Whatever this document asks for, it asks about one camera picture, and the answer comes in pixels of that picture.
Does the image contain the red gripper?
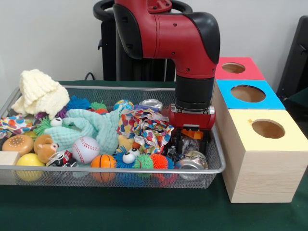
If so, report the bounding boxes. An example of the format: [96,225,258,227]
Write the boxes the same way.
[167,103,217,154]

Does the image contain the crushed clear water bottle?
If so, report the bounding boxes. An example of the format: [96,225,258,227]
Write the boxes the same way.
[181,134,203,154]

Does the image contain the silver mesh bin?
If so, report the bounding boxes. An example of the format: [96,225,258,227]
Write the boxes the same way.
[0,84,226,189]

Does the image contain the polka dot paper napkin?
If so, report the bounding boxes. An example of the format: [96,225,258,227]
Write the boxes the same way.
[117,108,174,154]

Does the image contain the light blue muslin cloth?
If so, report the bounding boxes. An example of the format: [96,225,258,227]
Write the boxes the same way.
[44,108,123,156]

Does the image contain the cream muslin cloth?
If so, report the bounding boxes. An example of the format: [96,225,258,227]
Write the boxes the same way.
[11,69,70,120]

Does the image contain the wooden box with three holes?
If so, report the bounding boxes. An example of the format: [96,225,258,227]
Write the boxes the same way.
[211,56,308,204]

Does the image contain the orange plastic toy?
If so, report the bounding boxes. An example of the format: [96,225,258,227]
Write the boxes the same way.
[181,128,204,141]

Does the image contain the blue spiky ball with eyes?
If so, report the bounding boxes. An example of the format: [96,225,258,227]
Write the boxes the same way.
[113,147,141,169]

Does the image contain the small orange basketball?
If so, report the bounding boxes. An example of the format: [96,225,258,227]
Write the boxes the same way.
[90,154,117,182]

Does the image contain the dark green table cloth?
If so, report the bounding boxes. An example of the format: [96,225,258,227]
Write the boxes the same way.
[281,88,308,121]
[0,80,308,231]

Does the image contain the small white baseball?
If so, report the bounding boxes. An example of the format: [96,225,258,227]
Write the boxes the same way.
[72,136,101,164]

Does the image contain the black panel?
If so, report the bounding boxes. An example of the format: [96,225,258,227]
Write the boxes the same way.
[276,15,308,97]

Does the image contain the brown monkey plush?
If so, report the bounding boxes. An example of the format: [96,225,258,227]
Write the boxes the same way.
[33,134,60,164]

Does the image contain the yellow ball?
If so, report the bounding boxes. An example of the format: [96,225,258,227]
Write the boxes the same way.
[16,153,46,181]

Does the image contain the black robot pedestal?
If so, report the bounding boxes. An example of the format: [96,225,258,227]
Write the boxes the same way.
[93,0,193,82]

